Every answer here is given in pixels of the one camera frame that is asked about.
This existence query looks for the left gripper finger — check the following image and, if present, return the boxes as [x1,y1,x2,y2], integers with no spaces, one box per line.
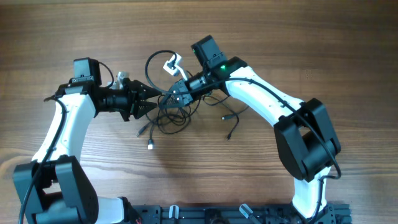
[132,101,157,119]
[132,80,162,99]

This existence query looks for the black USB-A cable blue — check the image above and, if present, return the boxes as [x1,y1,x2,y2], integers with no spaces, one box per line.
[136,100,201,150]

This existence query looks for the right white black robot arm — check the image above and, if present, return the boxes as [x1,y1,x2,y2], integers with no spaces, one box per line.
[160,35,341,222]

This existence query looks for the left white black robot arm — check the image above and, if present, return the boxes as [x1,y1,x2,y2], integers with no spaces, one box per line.
[13,57,160,223]

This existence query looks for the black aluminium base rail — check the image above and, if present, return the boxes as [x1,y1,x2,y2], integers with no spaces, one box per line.
[132,203,353,224]

